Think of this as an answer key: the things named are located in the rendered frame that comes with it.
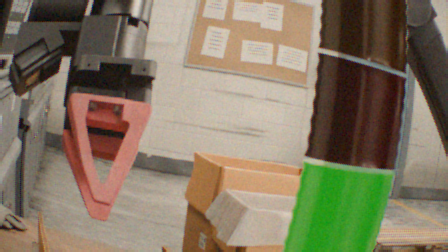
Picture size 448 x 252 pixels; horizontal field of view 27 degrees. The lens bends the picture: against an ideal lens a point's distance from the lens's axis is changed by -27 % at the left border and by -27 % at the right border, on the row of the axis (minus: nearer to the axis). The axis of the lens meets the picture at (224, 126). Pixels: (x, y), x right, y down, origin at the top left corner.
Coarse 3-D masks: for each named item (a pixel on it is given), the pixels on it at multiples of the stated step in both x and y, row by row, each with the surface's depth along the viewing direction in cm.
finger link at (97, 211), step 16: (128, 80) 82; (128, 96) 81; (144, 96) 82; (96, 128) 85; (64, 144) 85; (96, 144) 85; (112, 144) 85; (112, 160) 85; (80, 176) 83; (80, 192) 82; (96, 208) 82
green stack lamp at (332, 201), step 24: (312, 168) 37; (336, 168) 36; (360, 168) 38; (312, 192) 37; (336, 192) 36; (360, 192) 36; (384, 192) 37; (312, 216) 37; (336, 216) 36; (360, 216) 36; (288, 240) 37; (312, 240) 36; (336, 240) 36; (360, 240) 36
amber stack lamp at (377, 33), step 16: (336, 0) 36; (352, 0) 36; (368, 0) 36; (384, 0) 36; (400, 0) 36; (320, 16) 38; (336, 16) 36; (352, 16) 36; (368, 16) 36; (384, 16) 36; (400, 16) 36; (320, 32) 37; (336, 32) 36; (352, 32) 36; (368, 32) 36; (384, 32) 36; (400, 32) 36; (320, 48) 38; (336, 48) 36; (352, 48) 36; (368, 48) 36; (384, 48) 36; (400, 48) 36; (384, 64) 36; (400, 64) 36
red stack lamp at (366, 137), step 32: (320, 64) 37; (352, 64) 36; (320, 96) 37; (352, 96) 36; (384, 96) 36; (320, 128) 37; (352, 128) 36; (384, 128) 36; (352, 160) 36; (384, 160) 36
